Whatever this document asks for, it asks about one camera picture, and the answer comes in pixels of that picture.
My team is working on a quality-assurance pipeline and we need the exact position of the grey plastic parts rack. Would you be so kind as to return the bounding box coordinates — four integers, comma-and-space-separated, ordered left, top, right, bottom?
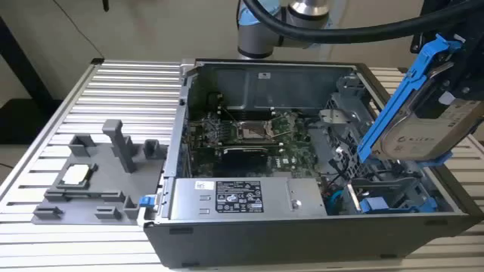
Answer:
32, 118, 171, 227

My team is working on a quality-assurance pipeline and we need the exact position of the black open PC case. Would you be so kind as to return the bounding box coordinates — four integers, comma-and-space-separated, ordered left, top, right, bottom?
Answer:
143, 58, 484, 269

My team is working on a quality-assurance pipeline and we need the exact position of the hard disk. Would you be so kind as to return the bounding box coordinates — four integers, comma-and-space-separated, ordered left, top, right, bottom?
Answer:
358, 33, 484, 168

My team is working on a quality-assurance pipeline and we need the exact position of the black stand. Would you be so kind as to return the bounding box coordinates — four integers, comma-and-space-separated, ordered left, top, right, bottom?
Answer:
0, 15, 66, 146

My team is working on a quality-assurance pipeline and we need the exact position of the black graphics card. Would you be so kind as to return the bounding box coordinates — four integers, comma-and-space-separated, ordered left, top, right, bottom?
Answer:
215, 144, 284, 174

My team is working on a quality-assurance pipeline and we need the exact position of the silver metal bracket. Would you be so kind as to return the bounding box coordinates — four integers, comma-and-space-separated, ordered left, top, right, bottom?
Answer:
319, 108, 359, 126

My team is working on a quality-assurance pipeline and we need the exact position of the grey metal disk bay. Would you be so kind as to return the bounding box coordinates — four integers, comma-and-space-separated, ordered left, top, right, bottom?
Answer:
320, 75, 438, 216

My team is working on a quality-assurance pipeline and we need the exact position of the socket cover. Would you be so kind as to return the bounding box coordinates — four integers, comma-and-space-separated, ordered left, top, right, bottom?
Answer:
264, 110, 300, 140

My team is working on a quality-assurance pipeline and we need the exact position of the silver CPU chip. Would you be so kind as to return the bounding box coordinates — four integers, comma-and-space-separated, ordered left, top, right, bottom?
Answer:
60, 163, 94, 185

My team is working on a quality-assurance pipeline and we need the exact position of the silver power supply unit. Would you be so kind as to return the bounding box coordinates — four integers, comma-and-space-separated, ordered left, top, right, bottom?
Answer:
168, 177, 328, 221

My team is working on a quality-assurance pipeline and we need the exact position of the blue data cable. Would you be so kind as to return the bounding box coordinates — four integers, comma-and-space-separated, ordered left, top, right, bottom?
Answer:
326, 189, 344, 215

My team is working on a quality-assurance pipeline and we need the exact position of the blue plastic bay bracket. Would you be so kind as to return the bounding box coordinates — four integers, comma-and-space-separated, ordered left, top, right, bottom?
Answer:
360, 197, 436, 214

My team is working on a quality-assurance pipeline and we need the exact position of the green motherboard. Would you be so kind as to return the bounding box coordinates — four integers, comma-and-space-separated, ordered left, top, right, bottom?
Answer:
187, 110, 327, 180

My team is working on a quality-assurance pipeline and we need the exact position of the CPU socket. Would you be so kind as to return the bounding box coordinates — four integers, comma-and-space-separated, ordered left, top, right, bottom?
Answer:
234, 120, 280, 142

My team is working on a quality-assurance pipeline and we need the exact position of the thick black robot hose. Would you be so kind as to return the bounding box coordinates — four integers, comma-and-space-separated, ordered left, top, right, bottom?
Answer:
242, 0, 484, 45

